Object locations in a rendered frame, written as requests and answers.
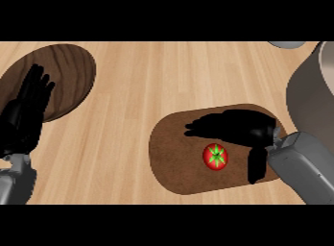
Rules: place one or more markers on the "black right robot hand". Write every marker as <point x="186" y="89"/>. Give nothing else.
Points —
<point x="242" y="126"/>

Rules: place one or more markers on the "dark wooden oval plate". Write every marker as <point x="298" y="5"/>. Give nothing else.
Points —
<point x="70" y="73"/>

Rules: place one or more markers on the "grey rounded object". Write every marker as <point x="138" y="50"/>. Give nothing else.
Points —
<point x="287" y="44"/>

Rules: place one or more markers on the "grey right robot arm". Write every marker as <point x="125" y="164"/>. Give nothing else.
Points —
<point x="310" y="169"/>

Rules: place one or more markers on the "brown cutting board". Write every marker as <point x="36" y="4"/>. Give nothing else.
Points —
<point x="183" y="166"/>

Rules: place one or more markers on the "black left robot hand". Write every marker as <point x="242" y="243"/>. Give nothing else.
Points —
<point x="20" y="118"/>

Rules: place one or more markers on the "red tomato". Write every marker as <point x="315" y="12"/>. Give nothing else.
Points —
<point x="214" y="156"/>

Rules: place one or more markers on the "large grey pot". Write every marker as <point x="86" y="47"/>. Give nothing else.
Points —
<point x="321" y="96"/>

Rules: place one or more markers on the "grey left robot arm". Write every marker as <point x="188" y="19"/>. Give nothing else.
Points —
<point x="8" y="182"/>

